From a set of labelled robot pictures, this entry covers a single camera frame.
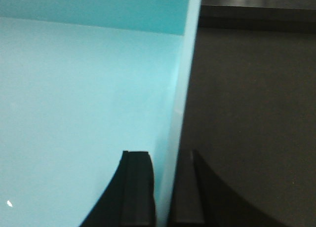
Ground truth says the black conveyor belt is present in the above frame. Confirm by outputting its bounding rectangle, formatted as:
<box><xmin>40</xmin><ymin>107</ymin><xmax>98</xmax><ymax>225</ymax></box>
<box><xmin>180</xmin><ymin>4</ymin><xmax>316</xmax><ymax>227</ymax></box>

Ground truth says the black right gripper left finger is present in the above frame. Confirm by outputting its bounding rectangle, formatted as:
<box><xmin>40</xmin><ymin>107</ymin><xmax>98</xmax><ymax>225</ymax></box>
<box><xmin>81</xmin><ymin>151</ymin><xmax>156</xmax><ymax>227</ymax></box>

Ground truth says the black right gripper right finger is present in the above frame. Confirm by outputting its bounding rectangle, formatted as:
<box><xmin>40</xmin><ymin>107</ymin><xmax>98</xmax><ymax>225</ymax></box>
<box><xmin>169</xmin><ymin>150</ymin><xmax>279</xmax><ymax>227</ymax></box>

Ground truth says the light teal plastic bin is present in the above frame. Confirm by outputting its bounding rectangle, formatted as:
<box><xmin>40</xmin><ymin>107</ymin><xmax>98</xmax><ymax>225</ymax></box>
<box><xmin>0</xmin><ymin>0</ymin><xmax>201</xmax><ymax>227</ymax></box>

